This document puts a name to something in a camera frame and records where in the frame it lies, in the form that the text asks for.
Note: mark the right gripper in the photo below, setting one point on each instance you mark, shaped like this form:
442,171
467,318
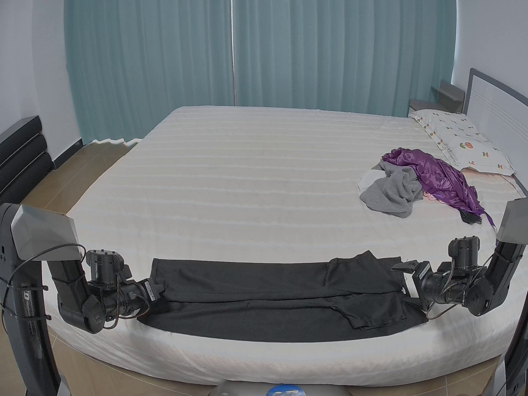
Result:
429,289

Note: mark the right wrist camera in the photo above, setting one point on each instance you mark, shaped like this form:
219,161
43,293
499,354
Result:
423,269

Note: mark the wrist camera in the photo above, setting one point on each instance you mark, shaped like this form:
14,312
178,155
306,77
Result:
423,269
152,290

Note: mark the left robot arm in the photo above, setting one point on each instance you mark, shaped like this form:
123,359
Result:
49,262

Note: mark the white garment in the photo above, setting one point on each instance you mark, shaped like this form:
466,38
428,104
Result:
369,180

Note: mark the black chest of drawers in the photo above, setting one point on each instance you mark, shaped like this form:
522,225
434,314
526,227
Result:
20,155

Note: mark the purple satin garment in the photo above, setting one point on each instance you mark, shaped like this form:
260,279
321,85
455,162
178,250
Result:
441,175

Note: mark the white printed pillow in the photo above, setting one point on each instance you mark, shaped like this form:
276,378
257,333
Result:
466,138

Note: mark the grey garment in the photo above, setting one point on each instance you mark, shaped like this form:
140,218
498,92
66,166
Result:
392,196

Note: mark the blue-green curtain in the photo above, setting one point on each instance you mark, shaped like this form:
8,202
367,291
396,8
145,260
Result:
338,39
144,48

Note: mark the pink garment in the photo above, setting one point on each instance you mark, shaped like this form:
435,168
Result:
430,196

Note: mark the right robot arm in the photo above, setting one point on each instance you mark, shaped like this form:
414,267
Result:
486,270

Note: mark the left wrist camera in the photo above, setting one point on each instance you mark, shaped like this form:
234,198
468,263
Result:
152,290

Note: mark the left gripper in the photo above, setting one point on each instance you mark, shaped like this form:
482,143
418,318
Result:
134,298

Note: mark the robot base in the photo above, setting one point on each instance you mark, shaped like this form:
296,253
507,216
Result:
264,390

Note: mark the bed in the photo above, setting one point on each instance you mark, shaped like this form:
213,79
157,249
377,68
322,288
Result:
247,180

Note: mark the black T-shirt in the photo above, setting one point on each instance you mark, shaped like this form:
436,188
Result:
268,303

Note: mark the grey bedside table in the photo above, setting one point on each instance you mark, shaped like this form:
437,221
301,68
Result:
447,94

